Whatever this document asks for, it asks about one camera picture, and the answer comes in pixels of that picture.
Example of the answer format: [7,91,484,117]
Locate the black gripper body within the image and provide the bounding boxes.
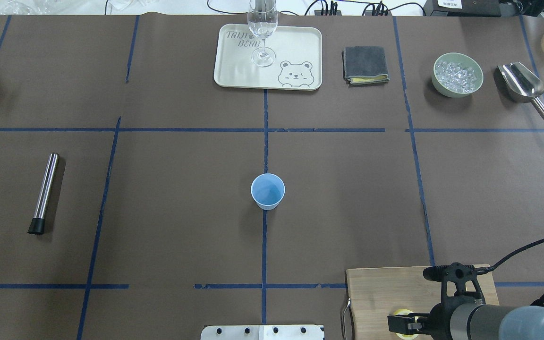
[387,263,486,337]

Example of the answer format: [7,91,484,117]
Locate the lemon slice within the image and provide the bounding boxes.
[394,308,418,340]

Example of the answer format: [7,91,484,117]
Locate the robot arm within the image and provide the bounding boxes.
[387,263,544,340]

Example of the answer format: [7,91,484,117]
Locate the blue paper cup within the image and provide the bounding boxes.
[250,173,286,211]

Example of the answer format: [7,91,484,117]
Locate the wooden cutting board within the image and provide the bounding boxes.
[345,266,503,340]

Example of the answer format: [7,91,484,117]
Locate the steel ice scoop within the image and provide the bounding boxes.
[497,62,544,121]

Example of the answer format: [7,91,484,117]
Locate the green bowl of ice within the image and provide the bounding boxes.
[431,52,484,98]

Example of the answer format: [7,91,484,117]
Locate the grey folded cloth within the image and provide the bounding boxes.
[342,46,390,85]

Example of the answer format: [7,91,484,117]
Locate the cream bear tray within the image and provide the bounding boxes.
[213,24,323,91]

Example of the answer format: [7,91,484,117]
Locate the clear wine glass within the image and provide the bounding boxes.
[247,0,278,68]

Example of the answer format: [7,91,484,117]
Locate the steel muddler black tip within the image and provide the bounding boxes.
[27,153,59,235]

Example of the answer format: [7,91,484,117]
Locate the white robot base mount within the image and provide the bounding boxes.
[200,324,325,340]

